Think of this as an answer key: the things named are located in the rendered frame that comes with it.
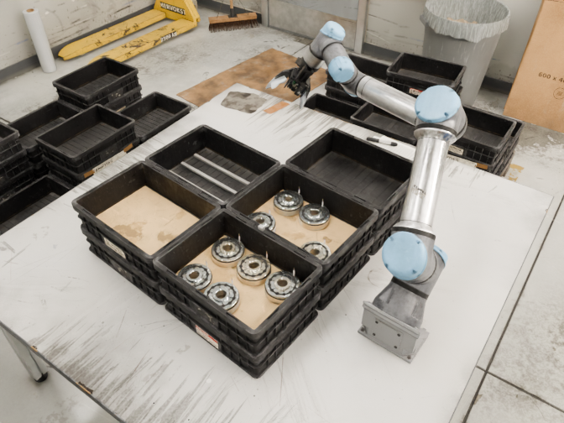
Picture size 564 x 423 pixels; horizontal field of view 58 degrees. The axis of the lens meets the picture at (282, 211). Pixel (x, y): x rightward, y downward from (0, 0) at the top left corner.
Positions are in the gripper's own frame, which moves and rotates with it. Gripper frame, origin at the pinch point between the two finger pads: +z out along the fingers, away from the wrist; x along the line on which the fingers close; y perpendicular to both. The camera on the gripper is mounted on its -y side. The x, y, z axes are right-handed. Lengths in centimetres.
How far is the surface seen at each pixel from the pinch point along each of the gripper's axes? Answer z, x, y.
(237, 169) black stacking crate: 24.2, -2.1, 20.1
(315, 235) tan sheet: 5, 25, 50
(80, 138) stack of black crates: 108, -67, -32
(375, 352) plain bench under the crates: 2, 49, 84
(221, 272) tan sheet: 17, 2, 71
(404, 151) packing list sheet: 5, 61, -19
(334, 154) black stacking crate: 7.3, 28.7, 4.3
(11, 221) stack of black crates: 135, -76, 15
